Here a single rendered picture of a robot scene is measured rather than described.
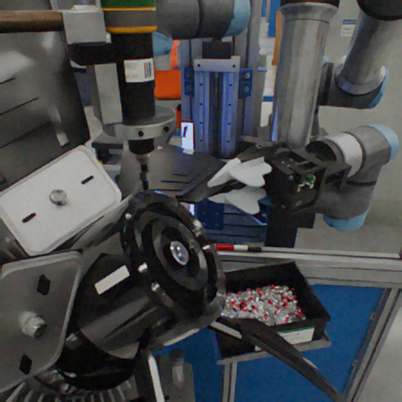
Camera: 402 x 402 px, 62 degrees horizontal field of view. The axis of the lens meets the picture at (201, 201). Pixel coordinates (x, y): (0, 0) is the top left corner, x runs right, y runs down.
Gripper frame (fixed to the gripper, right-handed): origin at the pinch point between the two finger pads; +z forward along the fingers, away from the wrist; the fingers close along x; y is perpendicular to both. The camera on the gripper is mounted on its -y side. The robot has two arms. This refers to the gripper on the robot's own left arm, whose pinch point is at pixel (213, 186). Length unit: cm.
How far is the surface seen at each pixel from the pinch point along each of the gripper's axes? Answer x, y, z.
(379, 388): 117, 18, -83
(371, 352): 66, 15, -52
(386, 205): 108, -55, -192
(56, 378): 0.7, 15.5, 24.2
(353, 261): 32, 4, -41
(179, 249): -6.4, 14.3, 13.1
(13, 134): -12.6, 1.0, 21.9
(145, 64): -17.9, 3.9, 10.9
